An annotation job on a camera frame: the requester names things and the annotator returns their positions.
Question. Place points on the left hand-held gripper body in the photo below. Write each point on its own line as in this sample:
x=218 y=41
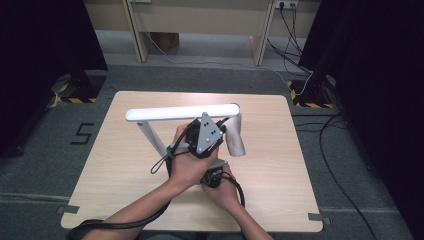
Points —
x=206 y=135

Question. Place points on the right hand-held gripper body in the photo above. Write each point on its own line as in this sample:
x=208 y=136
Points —
x=211 y=178

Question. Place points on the white textured cloth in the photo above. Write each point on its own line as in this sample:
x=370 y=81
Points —
x=235 y=140

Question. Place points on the person's right hand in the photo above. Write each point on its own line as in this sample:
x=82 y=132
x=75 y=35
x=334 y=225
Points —
x=223 y=195

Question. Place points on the person's left hand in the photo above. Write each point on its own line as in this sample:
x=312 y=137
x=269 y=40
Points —
x=186 y=170

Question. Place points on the black stand base hazard tape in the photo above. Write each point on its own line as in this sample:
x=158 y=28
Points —
x=311 y=96
x=83 y=88

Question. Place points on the brown cardboard box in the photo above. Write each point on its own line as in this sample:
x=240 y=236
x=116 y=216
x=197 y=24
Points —
x=165 y=40

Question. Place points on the beige wooden desk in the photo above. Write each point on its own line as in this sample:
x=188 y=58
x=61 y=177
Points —
x=200 y=16

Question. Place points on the grey tape strip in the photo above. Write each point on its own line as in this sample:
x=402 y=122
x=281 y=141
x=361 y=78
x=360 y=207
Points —
x=68 y=209
x=318 y=217

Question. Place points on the black tape floor mark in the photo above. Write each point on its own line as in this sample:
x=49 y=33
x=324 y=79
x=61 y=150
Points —
x=83 y=134

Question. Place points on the black curtain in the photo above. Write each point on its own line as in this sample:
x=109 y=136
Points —
x=383 y=83
x=33 y=50

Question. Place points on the wall power socket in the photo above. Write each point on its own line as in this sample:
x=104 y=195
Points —
x=286 y=4

